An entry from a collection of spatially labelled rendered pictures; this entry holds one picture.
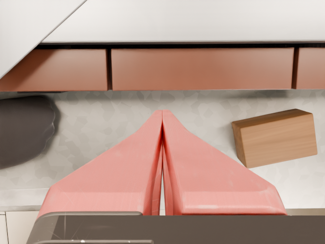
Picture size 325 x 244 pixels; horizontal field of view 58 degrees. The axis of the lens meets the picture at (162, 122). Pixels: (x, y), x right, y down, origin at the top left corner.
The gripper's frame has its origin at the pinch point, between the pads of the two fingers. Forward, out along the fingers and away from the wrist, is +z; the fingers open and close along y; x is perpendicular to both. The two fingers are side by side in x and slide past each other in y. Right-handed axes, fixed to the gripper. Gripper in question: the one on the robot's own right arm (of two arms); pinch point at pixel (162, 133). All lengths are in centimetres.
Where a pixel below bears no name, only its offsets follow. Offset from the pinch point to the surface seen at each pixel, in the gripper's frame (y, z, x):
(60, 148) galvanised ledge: 15.5, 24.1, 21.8
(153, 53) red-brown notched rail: 0.9, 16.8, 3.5
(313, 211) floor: -62, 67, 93
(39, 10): 10.4, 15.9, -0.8
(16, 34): 12.6, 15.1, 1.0
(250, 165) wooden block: -12.1, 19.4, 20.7
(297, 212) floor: -55, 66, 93
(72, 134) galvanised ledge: 13.5, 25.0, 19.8
